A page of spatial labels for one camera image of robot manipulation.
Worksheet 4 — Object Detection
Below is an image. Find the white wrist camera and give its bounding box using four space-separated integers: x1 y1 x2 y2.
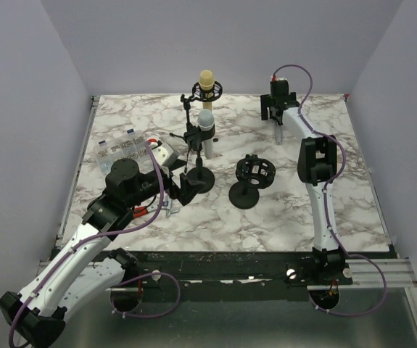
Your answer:
150 141 179 167
271 78 289 96

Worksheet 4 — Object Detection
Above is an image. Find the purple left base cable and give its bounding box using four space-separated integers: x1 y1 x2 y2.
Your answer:
110 271 182 320

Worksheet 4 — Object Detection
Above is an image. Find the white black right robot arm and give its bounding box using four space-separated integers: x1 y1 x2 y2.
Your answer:
260 77 345 284

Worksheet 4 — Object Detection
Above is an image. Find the black tripod shock mount stand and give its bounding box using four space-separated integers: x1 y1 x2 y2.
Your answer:
168 80 223 173

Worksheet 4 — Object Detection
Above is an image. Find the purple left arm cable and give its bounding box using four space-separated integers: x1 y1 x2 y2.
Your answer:
8 137 165 348

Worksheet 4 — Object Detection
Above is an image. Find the aluminium extrusion rail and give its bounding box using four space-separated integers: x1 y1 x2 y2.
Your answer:
299 259 417 291

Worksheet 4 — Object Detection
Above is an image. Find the clear plastic screw box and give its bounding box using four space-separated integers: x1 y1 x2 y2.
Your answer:
94 129 150 175

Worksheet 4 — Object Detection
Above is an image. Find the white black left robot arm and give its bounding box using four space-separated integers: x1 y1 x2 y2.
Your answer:
0 154 202 347

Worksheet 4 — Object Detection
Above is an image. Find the beige microphone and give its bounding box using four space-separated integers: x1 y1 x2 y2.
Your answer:
199 70 215 97

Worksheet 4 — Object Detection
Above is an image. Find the silver grey microphone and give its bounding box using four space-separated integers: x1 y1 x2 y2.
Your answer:
274 123 284 145

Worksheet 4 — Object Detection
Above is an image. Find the orange handled adjustable wrench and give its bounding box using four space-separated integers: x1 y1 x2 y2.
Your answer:
133 199 180 218

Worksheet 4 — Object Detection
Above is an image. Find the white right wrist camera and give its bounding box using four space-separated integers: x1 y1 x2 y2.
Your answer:
271 78 289 96

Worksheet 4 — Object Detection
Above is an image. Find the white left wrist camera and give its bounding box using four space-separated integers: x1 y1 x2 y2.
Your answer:
150 141 179 167

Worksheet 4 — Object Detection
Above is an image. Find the white microphone silver mesh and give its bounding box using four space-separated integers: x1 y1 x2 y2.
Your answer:
197 109 215 160

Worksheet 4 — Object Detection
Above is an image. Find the black front mounting rail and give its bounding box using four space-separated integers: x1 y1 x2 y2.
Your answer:
50 248 400 304

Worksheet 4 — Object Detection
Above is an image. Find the black shock mount round stand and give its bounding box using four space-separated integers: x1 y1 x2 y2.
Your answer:
228 154 276 210

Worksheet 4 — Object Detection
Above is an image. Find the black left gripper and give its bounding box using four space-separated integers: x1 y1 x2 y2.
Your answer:
127 159 206 209

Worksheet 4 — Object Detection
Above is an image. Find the black round-base clip stand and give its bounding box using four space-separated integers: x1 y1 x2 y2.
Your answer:
183 123 215 194

